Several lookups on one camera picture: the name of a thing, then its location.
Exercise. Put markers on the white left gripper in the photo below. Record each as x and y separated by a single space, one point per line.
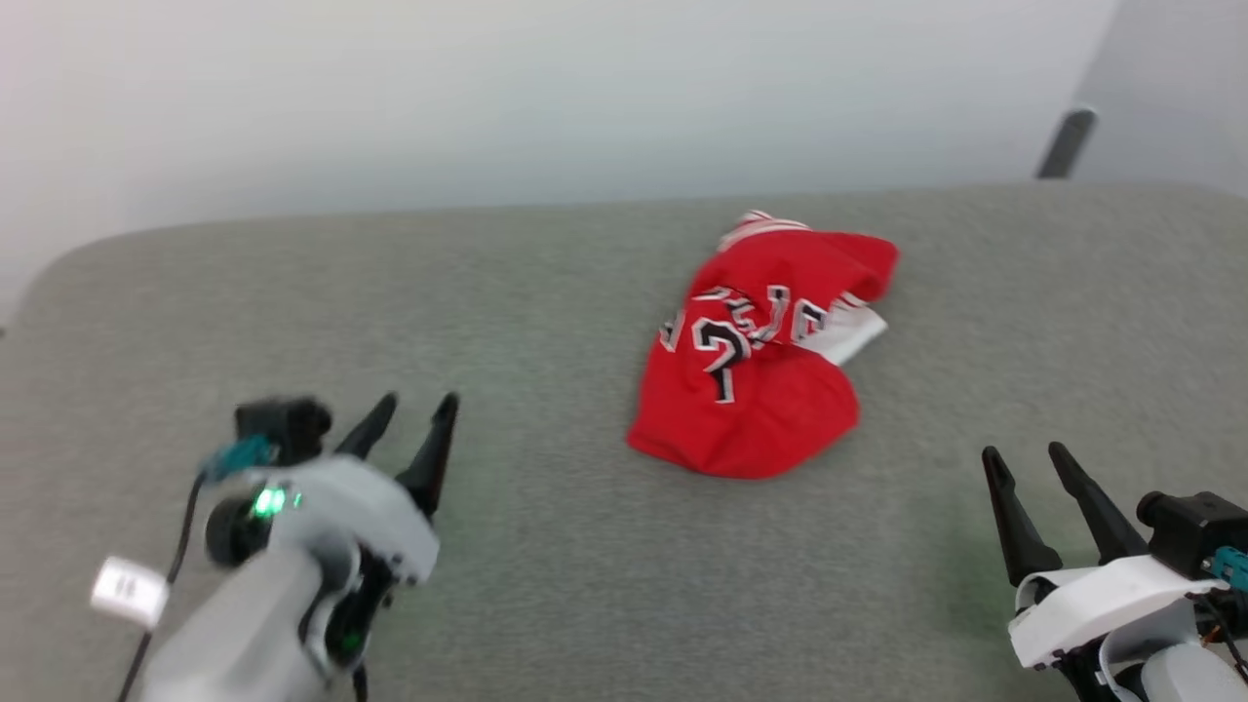
336 507

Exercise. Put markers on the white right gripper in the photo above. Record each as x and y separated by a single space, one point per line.
1092 604

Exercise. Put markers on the red basketball jersey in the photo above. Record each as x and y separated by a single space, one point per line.
751 390

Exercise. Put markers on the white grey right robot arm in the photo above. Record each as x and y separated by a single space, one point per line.
1185 678

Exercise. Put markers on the dark grey pole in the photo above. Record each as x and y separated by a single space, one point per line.
1066 144

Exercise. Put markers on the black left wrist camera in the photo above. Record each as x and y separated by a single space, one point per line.
285 424

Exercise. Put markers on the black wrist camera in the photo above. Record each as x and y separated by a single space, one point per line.
1189 531
285 424

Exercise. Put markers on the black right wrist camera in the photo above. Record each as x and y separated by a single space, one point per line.
1189 531

